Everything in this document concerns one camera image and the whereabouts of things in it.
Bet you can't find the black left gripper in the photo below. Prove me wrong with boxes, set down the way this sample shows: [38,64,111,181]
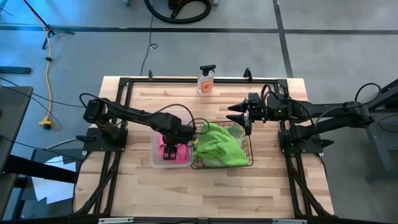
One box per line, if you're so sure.
[159,123,197,161]

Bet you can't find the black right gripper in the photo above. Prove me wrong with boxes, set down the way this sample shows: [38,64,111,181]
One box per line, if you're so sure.
[225,98,269,137]

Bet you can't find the hot pink microfiber towel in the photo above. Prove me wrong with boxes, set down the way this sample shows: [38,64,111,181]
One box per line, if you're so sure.
[158,131,171,163]

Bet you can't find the bright green microfiber towel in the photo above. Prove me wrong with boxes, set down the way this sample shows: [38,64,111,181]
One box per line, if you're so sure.
[193,121,251,168]

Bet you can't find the clear plastic bin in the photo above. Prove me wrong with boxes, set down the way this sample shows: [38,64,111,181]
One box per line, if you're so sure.
[149,111,194,169]

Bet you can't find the clear spray bottle orange label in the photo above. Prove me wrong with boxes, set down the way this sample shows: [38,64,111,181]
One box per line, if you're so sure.
[197,64,217,95]

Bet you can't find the white paper sheets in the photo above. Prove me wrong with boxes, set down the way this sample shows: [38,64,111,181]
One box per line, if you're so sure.
[30,154,78,205]

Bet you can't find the dark grey equipment stand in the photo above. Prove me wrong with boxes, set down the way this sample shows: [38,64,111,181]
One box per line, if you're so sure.
[361,77,398,184]

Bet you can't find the dark grey side table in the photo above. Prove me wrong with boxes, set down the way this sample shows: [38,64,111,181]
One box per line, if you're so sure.
[0,85,35,220]

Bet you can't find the black flat stand foot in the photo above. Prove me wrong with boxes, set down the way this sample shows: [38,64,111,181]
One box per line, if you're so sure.
[0,65,33,75]

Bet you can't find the black tripod stand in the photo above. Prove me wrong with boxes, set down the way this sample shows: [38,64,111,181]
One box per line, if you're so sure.
[22,0,76,51]

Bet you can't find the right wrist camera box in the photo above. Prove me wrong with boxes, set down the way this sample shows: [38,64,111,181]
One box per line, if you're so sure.
[247,92,261,105]

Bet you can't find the black wire basket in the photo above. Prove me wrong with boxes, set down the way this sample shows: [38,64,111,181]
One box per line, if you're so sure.
[190,119,255,170]

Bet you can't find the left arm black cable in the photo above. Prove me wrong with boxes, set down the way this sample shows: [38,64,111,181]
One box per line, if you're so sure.
[78,92,212,147]

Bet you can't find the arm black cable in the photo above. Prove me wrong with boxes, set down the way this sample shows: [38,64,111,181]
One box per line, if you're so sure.
[78,92,212,147]
[313,82,383,126]

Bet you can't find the black aluminium table frame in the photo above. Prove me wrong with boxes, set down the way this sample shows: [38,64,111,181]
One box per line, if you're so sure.
[72,75,333,219]

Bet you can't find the silver metal bracket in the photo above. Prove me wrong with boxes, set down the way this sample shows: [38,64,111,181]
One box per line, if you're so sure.
[271,218,308,224]
[97,217,135,224]

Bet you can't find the black vacuum hose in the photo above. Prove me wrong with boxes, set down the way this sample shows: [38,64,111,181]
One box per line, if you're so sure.
[143,0,213,25]

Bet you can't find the thin black floor cable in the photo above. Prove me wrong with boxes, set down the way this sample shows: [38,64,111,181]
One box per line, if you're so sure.
[139,0,159,77]
[0,76,87,109]

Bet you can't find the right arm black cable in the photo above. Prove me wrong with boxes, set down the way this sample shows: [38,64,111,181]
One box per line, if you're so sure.
[313,82,383,126]

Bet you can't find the yellow extension cable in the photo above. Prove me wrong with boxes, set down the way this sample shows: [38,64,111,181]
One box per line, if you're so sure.
[30,9,55,131]

